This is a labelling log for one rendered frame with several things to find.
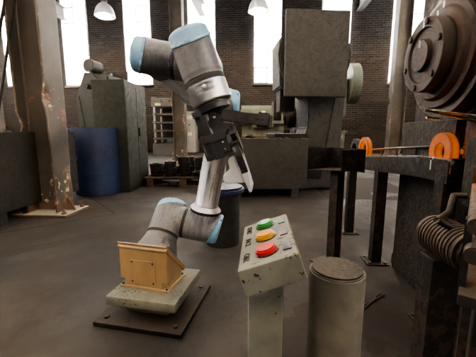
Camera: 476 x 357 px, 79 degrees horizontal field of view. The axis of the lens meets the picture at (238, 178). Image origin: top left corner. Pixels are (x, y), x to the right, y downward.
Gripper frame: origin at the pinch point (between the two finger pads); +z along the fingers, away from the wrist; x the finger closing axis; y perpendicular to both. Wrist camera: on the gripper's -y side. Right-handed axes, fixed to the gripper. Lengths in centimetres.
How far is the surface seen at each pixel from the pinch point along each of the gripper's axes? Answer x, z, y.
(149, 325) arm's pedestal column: -43, 48, 63
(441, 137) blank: -59, 15, -76
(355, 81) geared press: -832, -68, -330
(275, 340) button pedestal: 11.8, 29.7, 5.2
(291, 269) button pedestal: 19.2, 12.8, -2.9
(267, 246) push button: 14.9, 9.2, 0.0
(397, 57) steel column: -702, -80, -393
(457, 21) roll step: -46, -24, -83
